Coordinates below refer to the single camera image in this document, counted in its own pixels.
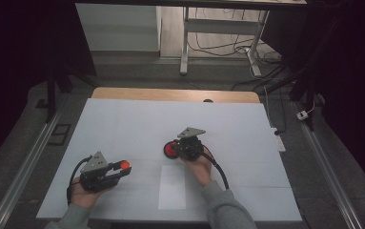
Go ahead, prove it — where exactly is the hand-held gripper black cable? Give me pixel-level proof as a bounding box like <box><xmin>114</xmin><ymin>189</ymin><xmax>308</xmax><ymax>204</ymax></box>
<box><xmin>200</xmin><ymin>144</ymin><xmax>231</xmax><ymax>191</ymax></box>
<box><xmin>66</xmin><ymin>155</ymin><xmax>93</xmax><ymax>206</ymax></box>

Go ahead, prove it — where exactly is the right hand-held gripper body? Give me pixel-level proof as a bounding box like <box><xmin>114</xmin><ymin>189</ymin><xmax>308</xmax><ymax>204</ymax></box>
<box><xmin>172</xmin><ymin>127</ymin><xmax>207</xmax><ymax>161</ymax></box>

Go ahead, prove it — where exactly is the white paper sheet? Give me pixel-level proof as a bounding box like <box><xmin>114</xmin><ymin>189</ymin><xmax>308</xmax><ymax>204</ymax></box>
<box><xmin>157</xmin><ymin>164</ymin><xmax>187</xmax><ymax>211</ymax></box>

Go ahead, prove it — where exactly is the black stand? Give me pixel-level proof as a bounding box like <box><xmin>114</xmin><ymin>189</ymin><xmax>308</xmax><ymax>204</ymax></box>
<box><xmin>262</xmin><ymin>15</ymin><xmax>346</xmax><ymax>132</ymax></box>
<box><xmin>35</xmin><ymin>60</ymin><xmax>98</xmax><ymax>124</ymax></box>

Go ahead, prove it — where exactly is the white-legged desk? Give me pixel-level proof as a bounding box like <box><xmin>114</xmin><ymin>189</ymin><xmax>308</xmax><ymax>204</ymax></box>
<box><xmin>74</xmin><ymin>0</ymin><xmax>308</xmax><ymax>77</ymax></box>

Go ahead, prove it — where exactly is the white power strip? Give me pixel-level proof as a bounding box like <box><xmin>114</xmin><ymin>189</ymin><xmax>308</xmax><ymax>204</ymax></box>
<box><xmin>270</xmin><ymin>127</ymin><xmax>287</xmax><ymax>153</ymax></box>

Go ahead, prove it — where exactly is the metal floor rail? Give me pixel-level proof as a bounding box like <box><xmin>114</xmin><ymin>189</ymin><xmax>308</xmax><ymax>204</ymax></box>
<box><xmin>293</xmin><ymin>101</ymin><xmax>364</xmax><ymax>229</ymax></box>
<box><xmin>0</xmin><ymin>104</ymin><xmax>67</xmax><ymax>229</ymax></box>

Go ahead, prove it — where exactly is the small white adapter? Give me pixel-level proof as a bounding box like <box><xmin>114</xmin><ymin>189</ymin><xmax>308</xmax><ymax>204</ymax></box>
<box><xmin>296</xmin><ymin>100</ymin><xmax>316</xmax><ymax>121</ymax></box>

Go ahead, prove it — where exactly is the person's left hand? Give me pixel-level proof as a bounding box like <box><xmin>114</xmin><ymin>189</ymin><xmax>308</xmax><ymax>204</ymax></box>
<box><xmin>70</xmin><ymin>177</ymin><xmax>115</xmax><ymax>210</ymax></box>

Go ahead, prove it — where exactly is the large white table cover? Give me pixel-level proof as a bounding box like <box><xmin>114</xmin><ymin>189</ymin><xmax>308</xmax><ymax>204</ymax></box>
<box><xmin>36</xmin><ymin>97</ymin><xmax>302</xmax><ymax>222</ymax></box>

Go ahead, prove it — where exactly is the white cabinet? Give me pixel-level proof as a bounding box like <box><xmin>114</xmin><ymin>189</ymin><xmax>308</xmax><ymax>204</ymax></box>
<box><xmin>74</xmin><ymin>3</ymin><xmax>162</xmax><ymax>52</ymax></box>

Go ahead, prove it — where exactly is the person's right hand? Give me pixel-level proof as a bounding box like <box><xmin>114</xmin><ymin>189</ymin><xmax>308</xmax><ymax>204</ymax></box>
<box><xmin>179</xmin><ymin>152</ymin><xmax>214</xmax><ymax>188</ymax></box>

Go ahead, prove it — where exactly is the round red ink pad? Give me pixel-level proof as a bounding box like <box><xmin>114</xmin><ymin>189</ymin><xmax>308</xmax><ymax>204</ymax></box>
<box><xmin>163</xmin><ymin>140</ymin><xmax>180</xmax><ymax>160</ymax></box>

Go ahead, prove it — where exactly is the tangle of floor cables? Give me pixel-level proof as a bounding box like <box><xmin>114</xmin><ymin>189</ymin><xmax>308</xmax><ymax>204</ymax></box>
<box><xmin>188</xmin><ymin>8</ymin><xmax>283</xmax><ymax>92</ymax></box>

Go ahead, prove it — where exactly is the right hand-held gripper black cable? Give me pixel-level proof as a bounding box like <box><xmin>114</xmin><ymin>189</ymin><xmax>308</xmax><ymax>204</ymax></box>
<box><xmin>200</xmin><ymin>144</ymin><xmax>231</xmax><ymax>191</ymax></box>

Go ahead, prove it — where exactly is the dark curtain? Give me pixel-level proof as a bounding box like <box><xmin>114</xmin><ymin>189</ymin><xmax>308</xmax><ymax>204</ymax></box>
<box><xmin>262</xmin><ymin>0</ymin><xmax>365</xmax><ymax>199</ymax></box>
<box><xmin>0</xmin><ymin>0</ymin><xmax>96</xmax><ymax>175</ymax></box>

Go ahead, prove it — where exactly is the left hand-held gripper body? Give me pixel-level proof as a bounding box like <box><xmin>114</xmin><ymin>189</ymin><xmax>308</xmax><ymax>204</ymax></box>
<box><xmin>79</xmin><ymin>151</ymin><xmax>121</xmax><ymax>194</ymax></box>

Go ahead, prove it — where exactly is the left hand-held gripper black cable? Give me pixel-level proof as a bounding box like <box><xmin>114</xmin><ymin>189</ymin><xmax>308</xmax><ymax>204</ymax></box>
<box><xmin>66</xmin><ymin>155</ymin><xmax>93</xmax><ymax>206</ymax></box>

